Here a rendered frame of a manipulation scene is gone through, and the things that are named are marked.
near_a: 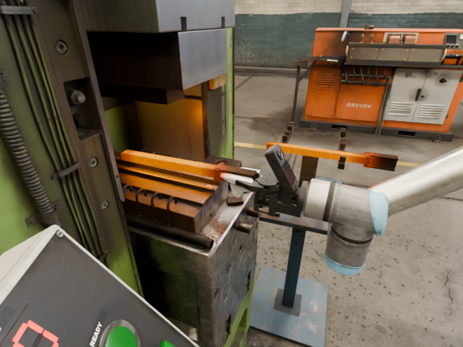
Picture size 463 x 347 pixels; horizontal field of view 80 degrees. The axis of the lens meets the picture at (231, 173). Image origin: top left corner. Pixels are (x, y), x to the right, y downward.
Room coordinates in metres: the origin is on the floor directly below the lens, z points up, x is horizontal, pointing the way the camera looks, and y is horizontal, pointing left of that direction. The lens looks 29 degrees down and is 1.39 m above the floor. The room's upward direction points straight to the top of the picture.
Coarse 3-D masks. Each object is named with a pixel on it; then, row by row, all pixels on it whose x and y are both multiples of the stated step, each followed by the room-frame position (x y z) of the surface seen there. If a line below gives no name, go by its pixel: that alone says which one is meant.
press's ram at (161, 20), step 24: (96, 0) 0.51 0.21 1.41; (120, 0) 0.49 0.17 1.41; (144, 0) 0.47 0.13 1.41; (168, 0) 0.49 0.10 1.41; (192, 0) 0.56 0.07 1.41; (216, 0) 0.65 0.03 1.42; (96, 24) 0.51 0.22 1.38; (120, 24) 0.50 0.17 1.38; (144, 24) 0.48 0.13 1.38; (168, 24) 0.49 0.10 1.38; (192, 24) 0.56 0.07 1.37; (216, 24) 0.65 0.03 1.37
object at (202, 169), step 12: (132, 156) 0.71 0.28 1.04; (144, 156) 0.70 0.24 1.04; (156, 156) 0.70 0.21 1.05; (168, 156) 0.70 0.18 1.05; (168, 168) 0.67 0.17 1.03; (180, 168) 0.65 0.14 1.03; (192, 168) 0.64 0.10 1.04; (204, 168) 0.63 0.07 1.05; (216, 168) 0.61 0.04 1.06; (228, 168) 0.62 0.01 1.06; (240, 168) 0.61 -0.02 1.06; (216, 180) 0.60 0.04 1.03
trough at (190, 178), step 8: (120, 160) 0.78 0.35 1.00; (136, 168) 0.74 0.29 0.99; (144, 168) 0.74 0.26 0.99; (152, 168) 0.73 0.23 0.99; (168, 176) 0.69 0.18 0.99; (176, 176) 0.69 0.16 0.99; (184, 176) 0.68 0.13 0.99; (192, 176) 0.67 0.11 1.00; (200, 184) 0.65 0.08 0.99; (208, 184) 0.65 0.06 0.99; (216, 184) 0.65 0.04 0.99
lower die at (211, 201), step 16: (128, 176) 0.69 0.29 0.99; (144, 176) 0.69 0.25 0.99; (160, 176) 0.67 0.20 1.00; (208, 176) 0.68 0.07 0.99; (128, 192) 0.62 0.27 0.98; (160, 192) 0.60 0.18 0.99; (176, 192) 0.60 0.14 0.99; (192, 192) 0.60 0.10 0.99; (208, 192) 0.60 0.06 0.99; (224, 192) 0.67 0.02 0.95; (128, 208) 0.59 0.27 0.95; (144, 208) 0.57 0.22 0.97; (160, 208) 0.55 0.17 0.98; (176, 208) 0.55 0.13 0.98; (192, 208) 0.55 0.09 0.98; (208, 208) 0.58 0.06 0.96; (176, 224) 0.53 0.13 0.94; (192, 224) 0.51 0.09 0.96
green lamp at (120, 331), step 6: (114, 330) 0.17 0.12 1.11; (120, 330) 0.17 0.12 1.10; (126, 330) 0.18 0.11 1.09; (108, 336) 0.16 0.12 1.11; (114, 336) 0.16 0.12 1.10; (120, 336) 0.17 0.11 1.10; (126, 336) 0.17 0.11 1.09; (132, 336) 0.18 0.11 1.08; (108, 342) 0.16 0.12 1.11; (114, 342) 0.16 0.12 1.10; (120, 342) 0.16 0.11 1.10; (126, 342) 0.17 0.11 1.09; (132, 342) 0.17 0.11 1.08
